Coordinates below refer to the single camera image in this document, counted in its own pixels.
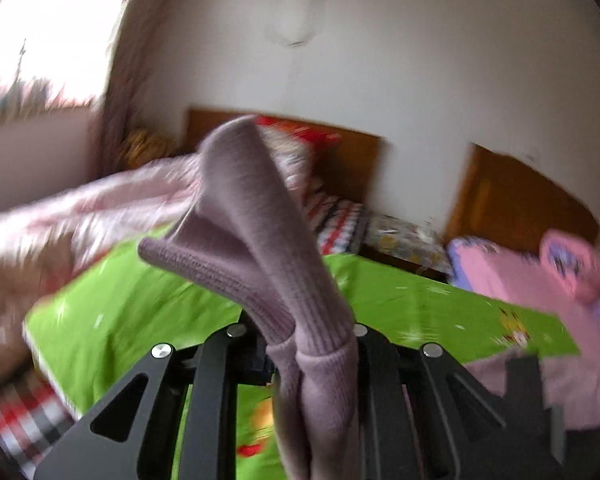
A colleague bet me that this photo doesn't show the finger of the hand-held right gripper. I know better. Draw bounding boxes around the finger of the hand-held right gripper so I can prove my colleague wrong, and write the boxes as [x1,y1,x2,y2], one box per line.
[497,355,548,428]

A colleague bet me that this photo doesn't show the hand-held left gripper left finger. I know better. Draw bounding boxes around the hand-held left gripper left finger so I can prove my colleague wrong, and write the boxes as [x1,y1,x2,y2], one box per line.
[34,325,277,480]

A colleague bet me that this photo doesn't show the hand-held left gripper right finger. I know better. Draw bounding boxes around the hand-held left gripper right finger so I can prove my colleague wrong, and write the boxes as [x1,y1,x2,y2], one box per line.
[352,324,566,480]

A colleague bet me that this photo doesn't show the purple pants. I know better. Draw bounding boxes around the purple pants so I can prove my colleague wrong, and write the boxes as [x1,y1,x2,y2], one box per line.
[137,115,358,480]

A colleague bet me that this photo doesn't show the pink bed sheet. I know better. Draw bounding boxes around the pink bed sheet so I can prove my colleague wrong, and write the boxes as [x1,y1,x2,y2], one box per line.
[447,237,600,431]

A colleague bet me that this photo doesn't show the green printed cloth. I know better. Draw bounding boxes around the green printed cloth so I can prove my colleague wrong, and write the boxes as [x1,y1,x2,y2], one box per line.
[22,225,581,480]

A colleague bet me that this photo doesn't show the folded pink quilt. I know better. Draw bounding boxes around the folded pink quilt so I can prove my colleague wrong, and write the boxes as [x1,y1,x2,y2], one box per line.
[539,229,600,304]

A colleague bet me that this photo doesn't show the nightstand with floral cover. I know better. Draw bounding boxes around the nightstand with floral cover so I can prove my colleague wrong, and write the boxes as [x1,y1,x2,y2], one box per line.
[362,214,453,281]

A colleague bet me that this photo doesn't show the right wooden headboard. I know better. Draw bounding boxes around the right wooden headboard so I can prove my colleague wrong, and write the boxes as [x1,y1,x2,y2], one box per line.
[445,142,600,253]

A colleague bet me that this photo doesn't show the checked bed sheet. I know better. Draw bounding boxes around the checked bed sheet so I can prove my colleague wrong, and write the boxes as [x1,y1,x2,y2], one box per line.
[0,195,370,478]

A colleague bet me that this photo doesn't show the pale pink patterned quilt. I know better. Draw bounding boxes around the pale pink patterned quilt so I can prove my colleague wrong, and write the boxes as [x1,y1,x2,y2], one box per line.
[0,140,313,393]

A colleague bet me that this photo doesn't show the plain wooden headboard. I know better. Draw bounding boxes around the plain wooden headboard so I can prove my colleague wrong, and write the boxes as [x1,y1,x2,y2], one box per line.
[186,107,385,211]

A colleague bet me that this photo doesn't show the red pillow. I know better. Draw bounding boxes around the red pillow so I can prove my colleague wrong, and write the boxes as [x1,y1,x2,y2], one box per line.
[255,116,342,150]

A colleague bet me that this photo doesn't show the patterned curtain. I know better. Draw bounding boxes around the patterned curtain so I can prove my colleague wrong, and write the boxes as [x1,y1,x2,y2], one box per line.
[92,0,181,181]

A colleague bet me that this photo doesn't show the barred window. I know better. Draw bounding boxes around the barred window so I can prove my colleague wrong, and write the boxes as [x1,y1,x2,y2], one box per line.
[0,0,146,133]

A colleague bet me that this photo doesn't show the white wall cable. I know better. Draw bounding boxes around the white wall cable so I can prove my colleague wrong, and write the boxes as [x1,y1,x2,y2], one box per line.
[265,0,331,50]

